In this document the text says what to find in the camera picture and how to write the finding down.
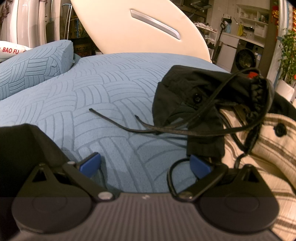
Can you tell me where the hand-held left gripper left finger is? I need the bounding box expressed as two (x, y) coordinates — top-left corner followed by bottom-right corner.
(31, 152), (115, 201)

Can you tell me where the blue textured mattress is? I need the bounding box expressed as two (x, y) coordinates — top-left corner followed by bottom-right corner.
(0, 52), (234, 195)

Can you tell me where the leafy green plant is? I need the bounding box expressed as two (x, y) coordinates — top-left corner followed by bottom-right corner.
(279, 30), (296, 84)

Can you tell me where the dark carved cabinet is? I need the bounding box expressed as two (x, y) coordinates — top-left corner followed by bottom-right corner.
(71, 38), (98, 56)

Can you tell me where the white curtain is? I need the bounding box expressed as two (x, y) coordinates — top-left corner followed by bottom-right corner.
(0, 0), (60, 48)

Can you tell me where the black jacket with striped lining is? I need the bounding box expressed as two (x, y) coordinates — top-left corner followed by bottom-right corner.
(0, 65), (296, 241)

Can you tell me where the dark stick vacuum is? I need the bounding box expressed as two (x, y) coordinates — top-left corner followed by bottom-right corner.
(211, 22), (226, 63)

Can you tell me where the white shoe rack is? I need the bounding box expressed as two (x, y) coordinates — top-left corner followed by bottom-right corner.
(193, 21), (219, 58)

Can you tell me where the tall white planter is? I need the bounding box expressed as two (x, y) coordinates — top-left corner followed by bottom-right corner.
(275, 80), (295, 102)

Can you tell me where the red hanging decoration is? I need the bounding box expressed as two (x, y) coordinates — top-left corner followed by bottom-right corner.
(270, 5), (281, 42)

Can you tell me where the blue textured pillow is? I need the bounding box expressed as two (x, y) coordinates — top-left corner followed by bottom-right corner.
(0, 39), (75, 101)

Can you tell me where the grey washing machine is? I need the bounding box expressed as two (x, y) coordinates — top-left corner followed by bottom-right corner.
(231, 43), (265, 75)

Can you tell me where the white cabinet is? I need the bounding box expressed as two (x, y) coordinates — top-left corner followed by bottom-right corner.
(216, 32), (241, 72)

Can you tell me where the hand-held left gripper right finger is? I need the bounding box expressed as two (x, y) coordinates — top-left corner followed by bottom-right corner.
(178, 154), (264, 201)

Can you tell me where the white wall shelf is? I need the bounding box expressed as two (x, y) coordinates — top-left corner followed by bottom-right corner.
(236, 5), (270, 40)

